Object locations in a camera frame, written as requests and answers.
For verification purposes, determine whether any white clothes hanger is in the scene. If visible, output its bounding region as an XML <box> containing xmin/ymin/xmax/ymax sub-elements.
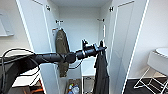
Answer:
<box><xmin>56</xmin><ymin>20</ymin><xmax>66</xmax><ymax>33</ymax></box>
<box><xmin>99</xmin><ymin>24</ymin><xmax>107</xmax><ymax>48</ymax></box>

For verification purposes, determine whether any white inner shelf box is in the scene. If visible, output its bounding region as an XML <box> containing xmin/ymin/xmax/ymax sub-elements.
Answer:
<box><xmin>80</xmin><ymin>59</ymin><xmax>98</xmax><ymax>94</ymax></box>

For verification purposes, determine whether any white wardrobe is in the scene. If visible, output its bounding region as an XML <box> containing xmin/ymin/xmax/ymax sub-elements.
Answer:
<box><xmin>14</xmin><ymin>0</ymin><xmax>150</xmax><ymax>94</ymax></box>

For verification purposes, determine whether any olive green jacket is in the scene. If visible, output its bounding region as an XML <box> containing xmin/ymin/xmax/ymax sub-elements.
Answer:
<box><xmin>54</xmin><ymin>28</ymin><xmax>72</xmax><ymax>79</ymax></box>

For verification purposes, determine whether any orange metal frame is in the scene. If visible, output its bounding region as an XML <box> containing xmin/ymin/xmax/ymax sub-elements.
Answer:
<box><xmin>21</xmin><ymin>84</ymin><xmax>45</xmax><ymax>94</ymax></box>

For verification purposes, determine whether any small black door hinge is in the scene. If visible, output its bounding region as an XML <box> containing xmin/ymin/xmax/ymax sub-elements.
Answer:
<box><xmin>108</xmin><ymin>5</ymin><xmax>115</xmax><ymax>13</ymax></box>
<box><xmin>44</xmin><ymin>4</ymin><xmax>51</xmax><ymax>12</ymax></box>

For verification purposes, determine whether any orange and white warning label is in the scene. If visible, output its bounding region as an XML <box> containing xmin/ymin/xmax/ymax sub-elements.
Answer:
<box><xmin>51</xmin><ymin>27</ymin><xmax>60</xmax><ymax>35</ymax></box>

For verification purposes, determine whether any white first aid cabinet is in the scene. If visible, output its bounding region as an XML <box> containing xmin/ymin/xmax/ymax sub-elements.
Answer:
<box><xmin>0</xmin><ymin>9</ymin><xmax>15</xmax><ymax>38</ymax></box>

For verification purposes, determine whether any white board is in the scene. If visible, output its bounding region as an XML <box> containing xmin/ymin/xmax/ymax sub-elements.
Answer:
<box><xmin>11</xmin><ymin>73</ymin><xmax>42</xmax><ymax>89</ymax></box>

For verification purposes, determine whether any thin black cable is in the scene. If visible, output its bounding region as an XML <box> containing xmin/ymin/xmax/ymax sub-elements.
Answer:
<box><xmin>0</xmin><ymin>47</ymin><xmax>43</xmax><ymax>94</ymax></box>
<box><xmin>67</xmin><ymin>59</ymin><xmax>84</xmax><ymax>71</ymax></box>

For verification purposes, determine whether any black t-shirt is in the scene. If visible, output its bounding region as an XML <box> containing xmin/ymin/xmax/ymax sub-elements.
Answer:
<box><xmin>92</xmin><ymin>40</ymin><xmax>111</xmax><ymax>94</ymax></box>

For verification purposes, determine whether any white wardrobe door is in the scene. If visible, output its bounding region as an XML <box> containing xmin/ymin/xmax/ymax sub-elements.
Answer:
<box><xmin>108</xmin><ymin>0</ymin><xmax>150</xmax><ymax>94</ymax></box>
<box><xmin>15</xmin><ymin>0</ymin><xmax>62</xmax><ymax>94</ymax></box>

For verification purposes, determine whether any round white table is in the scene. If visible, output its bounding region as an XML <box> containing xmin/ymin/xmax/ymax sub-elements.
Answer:
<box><xmin>154</xmin><ymin>47</ymin><xmax>168</xmax><ymax>61</ymax></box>

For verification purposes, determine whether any brown basket with bottles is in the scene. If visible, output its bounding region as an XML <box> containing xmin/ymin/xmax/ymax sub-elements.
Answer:
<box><xmin>66</xmin><ymin>78</ymin><xmax>82</xmax><ymax>94</ymax></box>

